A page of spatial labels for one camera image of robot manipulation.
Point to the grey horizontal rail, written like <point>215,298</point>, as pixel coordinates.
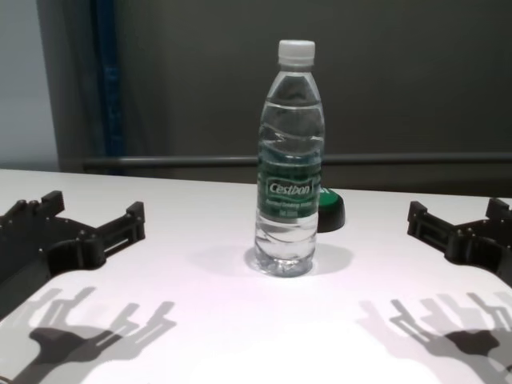
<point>160,162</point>

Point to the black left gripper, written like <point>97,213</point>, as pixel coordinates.
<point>28,248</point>

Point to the blue vertical post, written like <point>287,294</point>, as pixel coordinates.
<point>108,80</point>

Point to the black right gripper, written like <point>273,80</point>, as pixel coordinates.
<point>488,248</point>

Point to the clear green-label water bottle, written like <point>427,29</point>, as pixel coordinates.
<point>290,160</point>

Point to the green YES push button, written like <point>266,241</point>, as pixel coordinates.
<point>333,216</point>

